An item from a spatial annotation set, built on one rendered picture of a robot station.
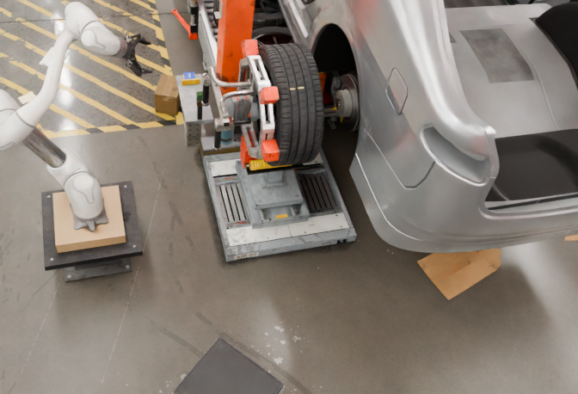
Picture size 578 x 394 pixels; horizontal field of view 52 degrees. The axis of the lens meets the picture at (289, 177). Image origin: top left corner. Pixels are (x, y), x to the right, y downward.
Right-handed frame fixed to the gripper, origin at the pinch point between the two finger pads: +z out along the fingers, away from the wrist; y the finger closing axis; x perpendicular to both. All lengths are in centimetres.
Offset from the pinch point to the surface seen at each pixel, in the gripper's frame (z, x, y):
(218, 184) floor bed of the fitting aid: 104, 24, -58
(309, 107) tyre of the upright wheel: 44, -64, -25
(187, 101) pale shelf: 86, 34, -6
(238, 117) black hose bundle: 29, -32, -28
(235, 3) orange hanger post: 44, -25, 35
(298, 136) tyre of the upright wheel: 47, -57, -39
